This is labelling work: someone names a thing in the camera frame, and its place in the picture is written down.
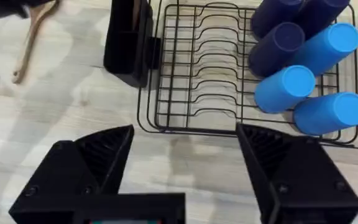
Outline dark blue plastic cup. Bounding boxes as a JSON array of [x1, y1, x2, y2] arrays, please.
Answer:
[[248, 21, 306, 78], [293, 0, 351, 37], [250, 0, 304, 39]]

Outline wooden spoon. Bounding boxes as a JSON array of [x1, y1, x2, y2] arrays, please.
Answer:
[[11, 0, 60, 85]]

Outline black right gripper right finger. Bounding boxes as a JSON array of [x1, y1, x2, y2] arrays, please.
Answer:
[[235, 123, 358, 224]]

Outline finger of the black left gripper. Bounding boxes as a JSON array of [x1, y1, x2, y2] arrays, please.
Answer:
[[0, 0, 55, 19]]

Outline light blue plastic cup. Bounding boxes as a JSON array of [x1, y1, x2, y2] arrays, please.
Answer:
[[293, 91, 358, 136], [290, 22, 358, 77], [253, 65, 317, 114]]

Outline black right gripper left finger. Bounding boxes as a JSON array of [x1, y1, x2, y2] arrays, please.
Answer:
[[8, 124, 135, 224]]

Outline black wire dish rack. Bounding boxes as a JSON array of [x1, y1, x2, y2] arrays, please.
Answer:
[[137, 0, 358, 150]]

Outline black cutlery holder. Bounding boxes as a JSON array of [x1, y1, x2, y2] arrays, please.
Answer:
[[103, 0, 163, 88]]

